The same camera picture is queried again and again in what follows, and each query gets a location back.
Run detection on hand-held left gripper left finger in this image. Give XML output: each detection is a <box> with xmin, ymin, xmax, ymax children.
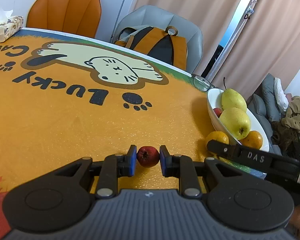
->
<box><xmin>54</xmin><ymin>144</ymin><xmax>138</xmax><ymax>198</ymax></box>

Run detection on orange and black backpack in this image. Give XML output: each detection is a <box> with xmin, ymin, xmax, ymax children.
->
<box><xmin>114</xmin><ymin>26</ymin><xmax>188</xmax><ymax>70</ymax></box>

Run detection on patterned tissue pack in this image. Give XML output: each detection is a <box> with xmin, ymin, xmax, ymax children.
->
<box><xmin>0</xmin><ymin>6</ymin><xmax>24</xmax><ymax>44</ymax></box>

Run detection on mandarin orange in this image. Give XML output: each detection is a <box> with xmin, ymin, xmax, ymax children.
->
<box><xmin>241</xmin><ymin>130</ymin><xmax>263</xmax><ymax>150</ymax></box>
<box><xmin>205</xmin><ymin>131</ymin><xmax>230</xmax><ymax>147</ymax></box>

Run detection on eyeglasses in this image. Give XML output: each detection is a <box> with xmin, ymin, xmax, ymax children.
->
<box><xmin>191</xmin><ymin>74</ymin><xmax>215</xmax><ymax>92</ymax></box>

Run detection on yellow-green pear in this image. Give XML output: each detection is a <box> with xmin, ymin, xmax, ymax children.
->
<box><xmin>221</xmin><ymin>77</ymin><xmax>247</xmax><ymax>113</ymax></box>
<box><xmin>219</xmin><ymin>107</ymin><xmax>251</xmax><ymax>140</ymax></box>

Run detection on olive garment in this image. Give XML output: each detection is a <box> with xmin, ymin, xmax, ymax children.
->
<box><xmin>281</xmin><ymin>96</ymin><xmax>300</xmax><ymax>135</ymax></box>

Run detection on cat printed table mat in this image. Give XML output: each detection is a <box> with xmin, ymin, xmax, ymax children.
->
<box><xmin>0</xmin><ymin>27</ymin><xmax>268</xmax><ymax>240</ymax></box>

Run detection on orange chair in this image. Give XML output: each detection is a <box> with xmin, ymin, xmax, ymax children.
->
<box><xmin>27</xmin><ymin>0</ymin><xmax>102</xmax><ymax>38</ymax></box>

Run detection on beige curtain panel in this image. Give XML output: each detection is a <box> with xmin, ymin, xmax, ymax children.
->
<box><xmin>132</xmin><ymin>0</ymin><xmax>252</xmax><ymax>83</ymax></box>
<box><xmin>211</xmin><ymin>0</ymin><xmax>300</xmax><ymax>105</ymax></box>

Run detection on white pillow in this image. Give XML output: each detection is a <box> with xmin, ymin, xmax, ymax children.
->
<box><xmin>274</xmin><ymin>77</ymin><xmax>289</xmax><ymax>110</ymax></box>

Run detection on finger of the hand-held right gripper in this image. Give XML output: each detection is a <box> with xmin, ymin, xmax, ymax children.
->
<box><xmin>206</xmin><ymin>139</ymin><xmax>242</xmax><ymax>160</ymax></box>

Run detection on white bowl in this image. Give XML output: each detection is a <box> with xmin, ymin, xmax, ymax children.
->
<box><xmin>207</xmin><ymin>87</ymin><xmax>270</xmax><ymax>153</ymax></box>

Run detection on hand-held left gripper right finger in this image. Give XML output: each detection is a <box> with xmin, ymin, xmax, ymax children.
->
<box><xmin>159</xmin><ymin>144</ymin><xmax>240</xmax><ymax>198</ymax></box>

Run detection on grey chair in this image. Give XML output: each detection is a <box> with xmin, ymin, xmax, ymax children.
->
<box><xmin>111</xmin><ymin>5</ymin><xmax>203</xmax><ymax>77</ymax></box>

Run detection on grey sofa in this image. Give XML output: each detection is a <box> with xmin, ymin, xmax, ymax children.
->
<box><xmin>247</xmin><ymin>74</ymin><xmax>300</xmax><ymax>155</ymax></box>

